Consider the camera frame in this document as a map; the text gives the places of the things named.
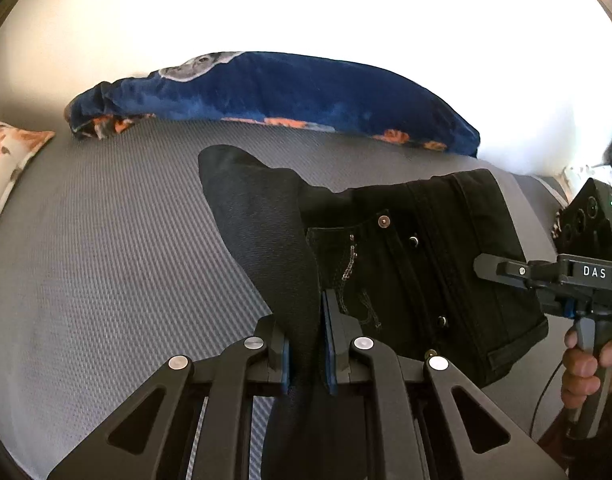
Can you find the red-brown wooden bed frame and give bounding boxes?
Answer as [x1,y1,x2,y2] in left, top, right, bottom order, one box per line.
[536,407,574,473]

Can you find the blue printed blanket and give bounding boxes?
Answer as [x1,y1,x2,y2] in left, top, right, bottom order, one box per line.
[64,51,482,158]

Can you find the floral pillow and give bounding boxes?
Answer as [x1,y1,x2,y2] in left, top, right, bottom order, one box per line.
[0,116,56,250]

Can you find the grey mesh mattress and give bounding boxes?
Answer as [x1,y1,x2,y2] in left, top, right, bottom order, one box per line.
[0,112,579,480]

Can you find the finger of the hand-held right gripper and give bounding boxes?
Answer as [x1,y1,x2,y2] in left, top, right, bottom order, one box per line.
[472,254,537,288]

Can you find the black cable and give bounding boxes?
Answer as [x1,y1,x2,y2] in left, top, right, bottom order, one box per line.
[530,359,569,443]

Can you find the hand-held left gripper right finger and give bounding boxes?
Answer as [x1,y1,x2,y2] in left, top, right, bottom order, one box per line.
[322,289,568,480]

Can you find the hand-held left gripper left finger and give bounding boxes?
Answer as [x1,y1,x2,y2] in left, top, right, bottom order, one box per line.
[46,312,291,480]

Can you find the black pants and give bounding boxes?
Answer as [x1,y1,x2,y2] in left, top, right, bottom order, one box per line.
[197,144,550,480]

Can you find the person's right hand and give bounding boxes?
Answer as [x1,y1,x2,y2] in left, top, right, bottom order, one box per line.
[560,332,612,413]

